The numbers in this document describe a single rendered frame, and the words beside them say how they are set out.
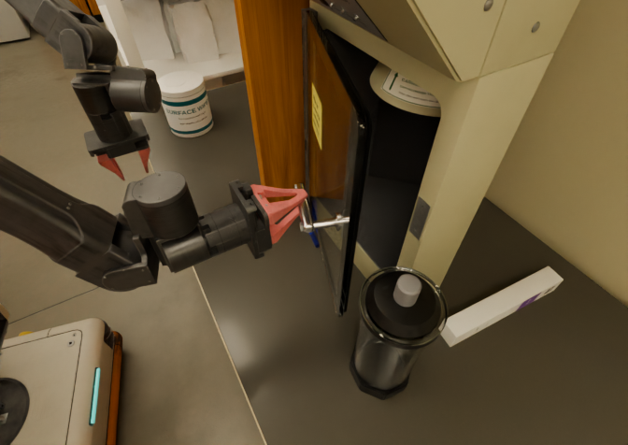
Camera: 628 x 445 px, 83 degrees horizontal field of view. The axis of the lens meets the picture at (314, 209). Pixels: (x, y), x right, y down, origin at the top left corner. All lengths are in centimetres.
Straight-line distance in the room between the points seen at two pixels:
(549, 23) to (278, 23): 40
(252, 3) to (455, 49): 38
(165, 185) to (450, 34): 31
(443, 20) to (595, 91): 55
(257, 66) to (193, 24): 95
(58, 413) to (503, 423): 131
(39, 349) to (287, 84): 136
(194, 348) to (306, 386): 116
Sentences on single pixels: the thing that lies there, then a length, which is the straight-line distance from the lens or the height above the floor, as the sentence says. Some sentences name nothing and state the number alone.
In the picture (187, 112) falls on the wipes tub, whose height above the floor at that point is 103.
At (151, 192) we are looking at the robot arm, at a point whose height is 130.
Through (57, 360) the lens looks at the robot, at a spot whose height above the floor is 28.
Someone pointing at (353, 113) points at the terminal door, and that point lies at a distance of 35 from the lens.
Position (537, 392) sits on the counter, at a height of 94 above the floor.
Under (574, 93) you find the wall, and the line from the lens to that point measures 84.
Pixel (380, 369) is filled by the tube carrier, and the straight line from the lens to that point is 55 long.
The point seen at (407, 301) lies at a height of 119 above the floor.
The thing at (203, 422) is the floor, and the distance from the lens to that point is 166.
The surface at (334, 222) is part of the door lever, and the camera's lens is 48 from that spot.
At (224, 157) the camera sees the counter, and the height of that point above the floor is 94.
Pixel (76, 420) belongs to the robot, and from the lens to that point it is 152.
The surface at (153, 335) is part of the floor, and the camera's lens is 186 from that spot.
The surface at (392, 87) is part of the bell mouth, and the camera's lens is 50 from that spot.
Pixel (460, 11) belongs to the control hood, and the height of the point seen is 147.
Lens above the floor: 157
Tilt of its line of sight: 47 degrees down
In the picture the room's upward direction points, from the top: straight up
